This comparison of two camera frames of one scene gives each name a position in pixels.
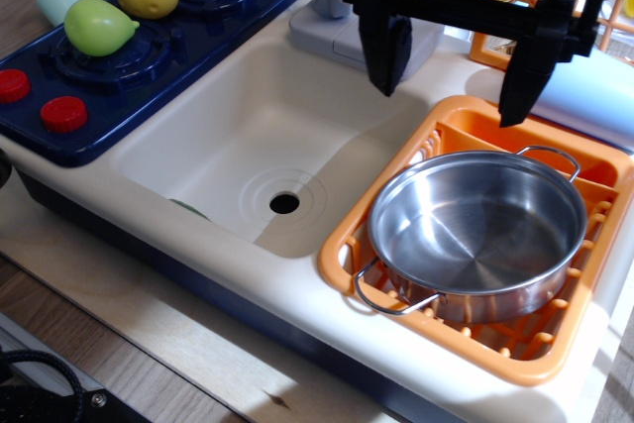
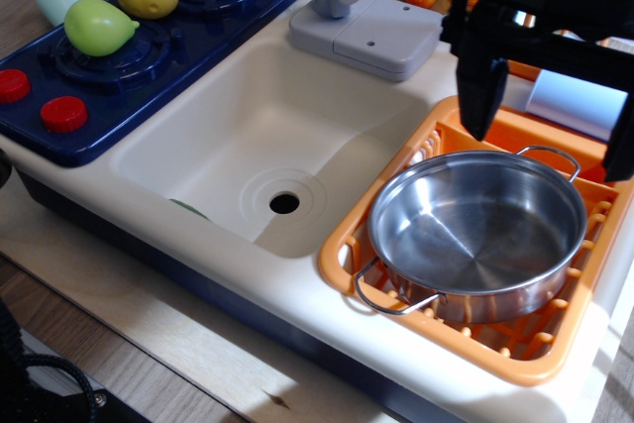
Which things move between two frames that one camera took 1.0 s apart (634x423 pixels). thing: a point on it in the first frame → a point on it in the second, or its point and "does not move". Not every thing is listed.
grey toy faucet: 331,25 does not move
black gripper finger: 531,61 → 618,164
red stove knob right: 64,114 does not move
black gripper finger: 387,42 → 481,85
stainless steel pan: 489,235 does not move
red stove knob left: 15,86 does not move
